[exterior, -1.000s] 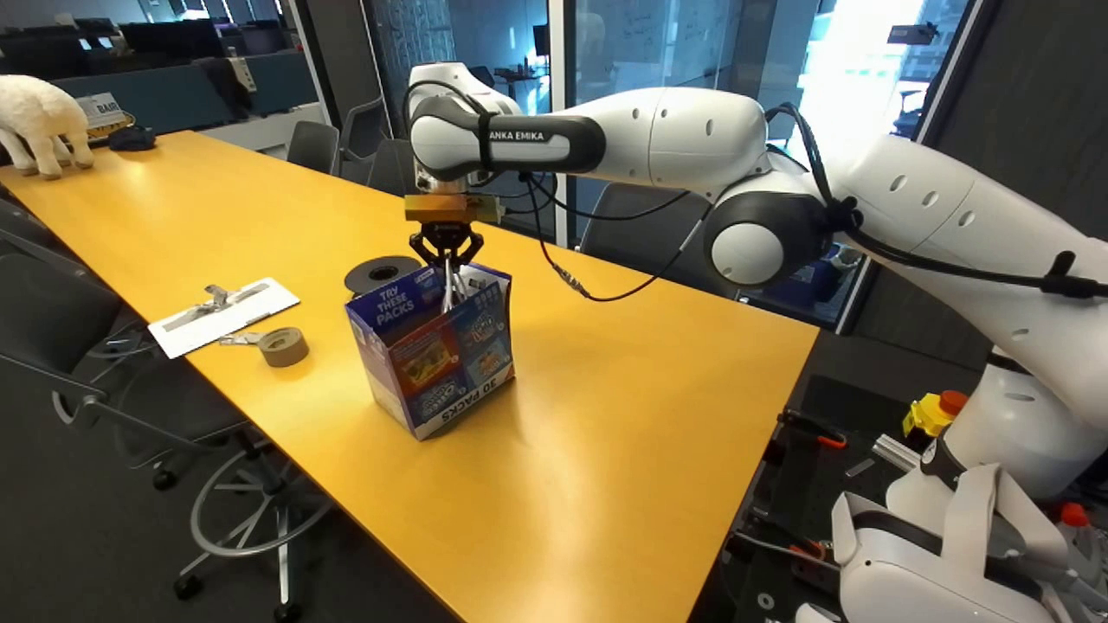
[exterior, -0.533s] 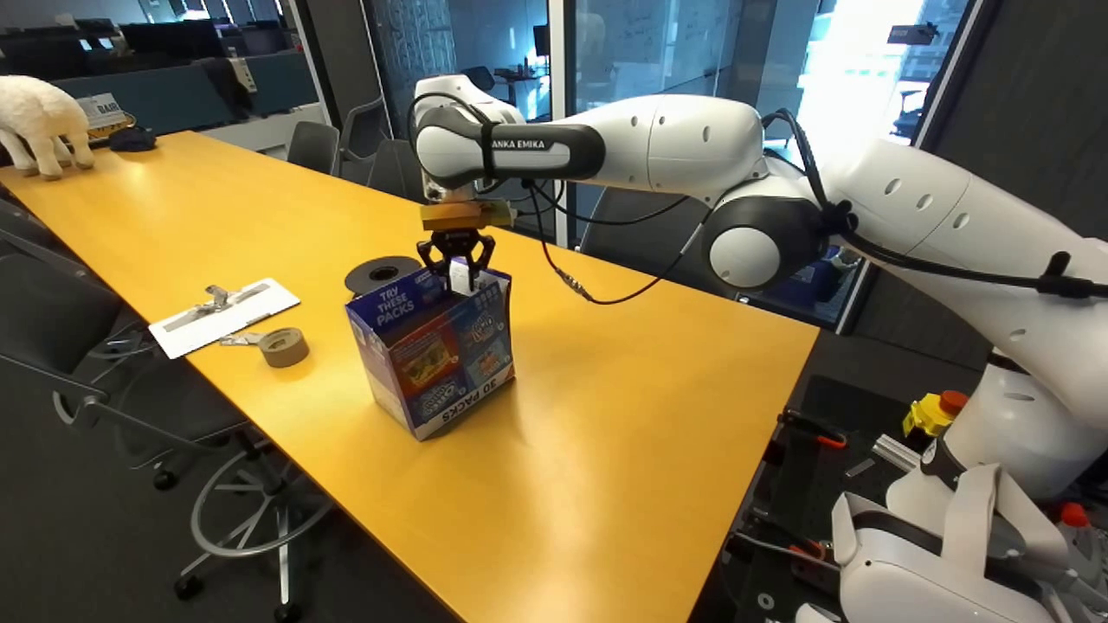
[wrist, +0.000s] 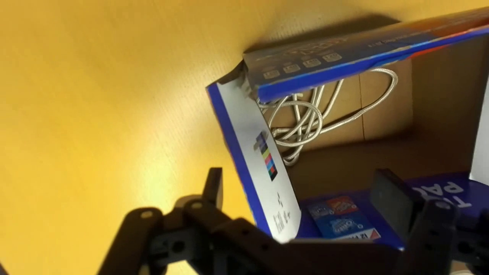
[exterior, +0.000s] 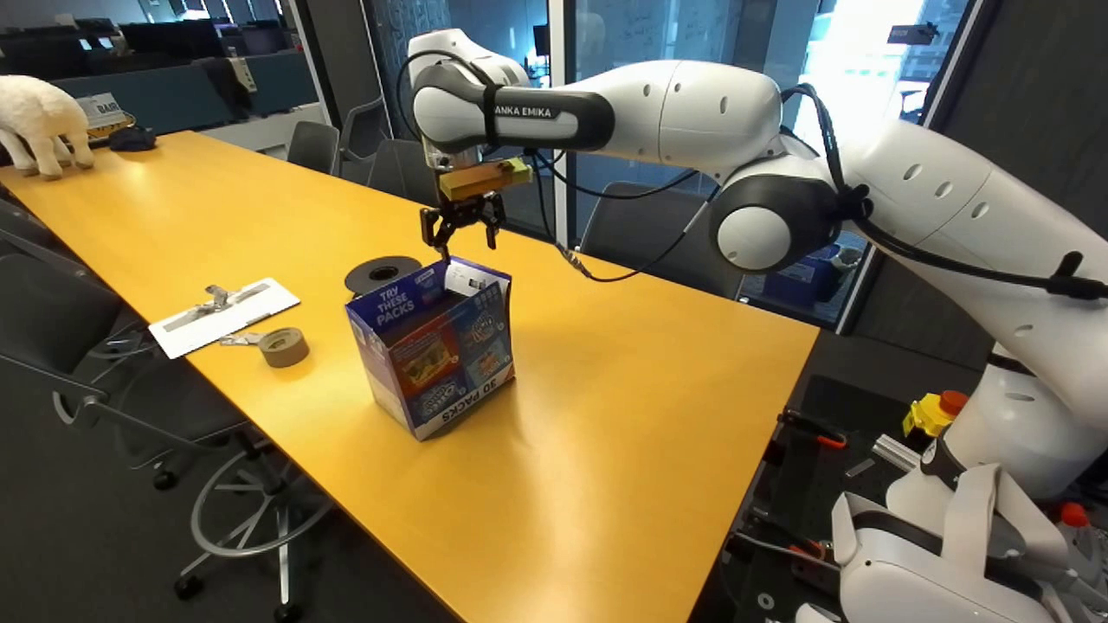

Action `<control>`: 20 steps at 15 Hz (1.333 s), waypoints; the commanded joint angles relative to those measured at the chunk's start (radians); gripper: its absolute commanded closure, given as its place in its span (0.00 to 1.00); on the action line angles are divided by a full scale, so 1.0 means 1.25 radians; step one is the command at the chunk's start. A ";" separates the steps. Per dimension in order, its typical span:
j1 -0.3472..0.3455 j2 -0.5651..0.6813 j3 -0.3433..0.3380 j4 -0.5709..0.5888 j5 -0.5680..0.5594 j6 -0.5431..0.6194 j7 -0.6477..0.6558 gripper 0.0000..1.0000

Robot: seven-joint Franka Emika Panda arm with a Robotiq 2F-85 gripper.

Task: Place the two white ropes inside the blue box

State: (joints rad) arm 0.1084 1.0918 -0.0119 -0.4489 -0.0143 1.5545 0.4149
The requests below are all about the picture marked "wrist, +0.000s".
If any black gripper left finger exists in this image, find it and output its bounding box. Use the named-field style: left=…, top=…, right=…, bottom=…
left=99, top=166, right=308, bottom=275

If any blue cardboard snack box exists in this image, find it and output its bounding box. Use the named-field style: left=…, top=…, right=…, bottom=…
left=205, top=6, right=489, bottom=252

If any long white rope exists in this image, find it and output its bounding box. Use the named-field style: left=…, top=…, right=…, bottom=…
left=274, top=67, right=401, bottom=150

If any looped white rope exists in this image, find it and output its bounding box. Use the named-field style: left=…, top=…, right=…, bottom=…
left=257, top=82, right=346, bottom=168

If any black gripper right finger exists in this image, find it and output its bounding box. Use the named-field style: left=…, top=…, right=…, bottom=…
left=371, top=166, right=489, bottom=275

